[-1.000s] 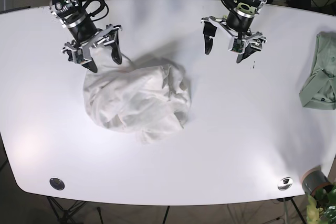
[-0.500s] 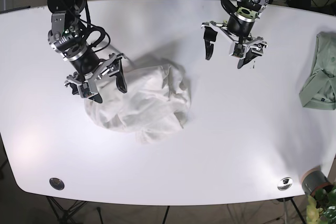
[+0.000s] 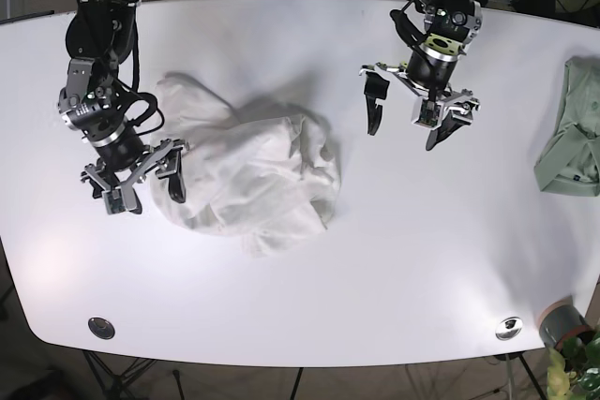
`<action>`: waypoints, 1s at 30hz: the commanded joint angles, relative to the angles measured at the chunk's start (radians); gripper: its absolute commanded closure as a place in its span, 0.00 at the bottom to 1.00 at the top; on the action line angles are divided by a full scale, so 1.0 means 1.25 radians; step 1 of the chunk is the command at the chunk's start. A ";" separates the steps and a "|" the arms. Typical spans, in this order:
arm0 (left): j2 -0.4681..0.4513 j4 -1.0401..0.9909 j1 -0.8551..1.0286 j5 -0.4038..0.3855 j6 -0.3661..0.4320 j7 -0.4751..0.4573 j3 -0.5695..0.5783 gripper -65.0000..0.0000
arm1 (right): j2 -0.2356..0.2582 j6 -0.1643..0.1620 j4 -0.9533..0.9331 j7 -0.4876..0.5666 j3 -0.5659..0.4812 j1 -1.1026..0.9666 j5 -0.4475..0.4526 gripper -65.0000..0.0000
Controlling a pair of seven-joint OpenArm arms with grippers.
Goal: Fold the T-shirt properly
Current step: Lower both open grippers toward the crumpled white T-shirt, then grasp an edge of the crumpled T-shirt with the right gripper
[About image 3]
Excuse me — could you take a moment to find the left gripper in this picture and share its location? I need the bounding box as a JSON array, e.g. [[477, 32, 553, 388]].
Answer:
[[359, 11, 483, 151]]

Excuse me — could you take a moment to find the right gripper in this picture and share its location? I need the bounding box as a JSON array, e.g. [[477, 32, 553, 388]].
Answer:
[[58, 61, 188, 215]]

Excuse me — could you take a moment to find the white printed T-shirt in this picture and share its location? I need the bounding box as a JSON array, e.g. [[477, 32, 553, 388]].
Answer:
[[150, 72, 341, 255]]

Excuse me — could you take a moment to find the green polo shirt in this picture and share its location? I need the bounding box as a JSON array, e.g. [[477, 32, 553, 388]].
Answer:
[[533, 57, 599, 197]]

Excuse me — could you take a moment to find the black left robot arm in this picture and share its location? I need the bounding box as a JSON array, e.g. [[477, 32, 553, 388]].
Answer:
[[360, 0, 488, 151]]

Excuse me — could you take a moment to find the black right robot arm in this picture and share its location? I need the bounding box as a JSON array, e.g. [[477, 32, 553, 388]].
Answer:
[[57, 0, 187, 215]]

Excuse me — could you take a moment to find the left silver table grommet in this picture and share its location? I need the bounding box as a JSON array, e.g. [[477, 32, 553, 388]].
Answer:
[[88, 317, 115, 340]]

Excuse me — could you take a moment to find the silver table grommet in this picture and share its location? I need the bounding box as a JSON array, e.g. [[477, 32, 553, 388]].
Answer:
[[495, 317, 523, 341], [88, 317, 115, 340]]

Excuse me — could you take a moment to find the right silver table grommet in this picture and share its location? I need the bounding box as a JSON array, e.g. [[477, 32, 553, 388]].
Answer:
[[495, 317, 523, 341]]

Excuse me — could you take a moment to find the grey plant pot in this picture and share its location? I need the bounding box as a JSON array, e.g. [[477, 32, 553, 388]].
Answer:
[[537, 300, 594, 350]]

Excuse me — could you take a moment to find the green potted plant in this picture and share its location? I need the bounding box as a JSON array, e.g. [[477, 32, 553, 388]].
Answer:
[[547, 330, 599, 400]]

